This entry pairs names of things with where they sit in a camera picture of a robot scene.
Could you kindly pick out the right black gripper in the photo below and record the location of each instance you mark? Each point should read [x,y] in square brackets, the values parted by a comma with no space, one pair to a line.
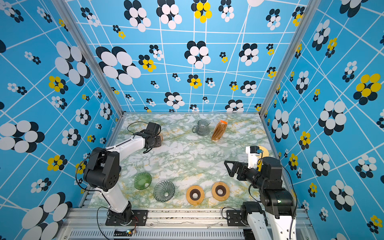
[244,168]

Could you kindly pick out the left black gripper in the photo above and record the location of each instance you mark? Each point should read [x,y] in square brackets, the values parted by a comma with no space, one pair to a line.
[159,144]

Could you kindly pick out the green glass dripper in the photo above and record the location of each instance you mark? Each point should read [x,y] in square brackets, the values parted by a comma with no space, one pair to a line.
[142,181]

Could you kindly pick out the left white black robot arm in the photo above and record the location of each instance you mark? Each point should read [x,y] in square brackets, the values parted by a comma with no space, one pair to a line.
[103,170]

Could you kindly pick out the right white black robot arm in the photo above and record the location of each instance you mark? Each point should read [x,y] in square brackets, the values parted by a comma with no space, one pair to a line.
[274,217]

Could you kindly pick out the grey glass dripper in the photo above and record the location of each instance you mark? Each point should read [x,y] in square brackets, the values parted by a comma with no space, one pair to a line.
[164,191]

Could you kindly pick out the grey glass carafe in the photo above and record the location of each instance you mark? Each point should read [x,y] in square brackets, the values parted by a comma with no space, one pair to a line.
[202,128]

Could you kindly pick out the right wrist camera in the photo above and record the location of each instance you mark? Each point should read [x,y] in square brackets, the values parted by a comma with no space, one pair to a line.
[255,154]

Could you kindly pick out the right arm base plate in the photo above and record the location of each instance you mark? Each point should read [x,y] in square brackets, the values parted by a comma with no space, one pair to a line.
[234,218]

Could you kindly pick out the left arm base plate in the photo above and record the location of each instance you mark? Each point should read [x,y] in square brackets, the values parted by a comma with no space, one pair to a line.
[128,218]

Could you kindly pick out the aluminium front rail frame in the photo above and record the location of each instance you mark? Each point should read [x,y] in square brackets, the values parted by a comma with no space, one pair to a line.
[166,224]

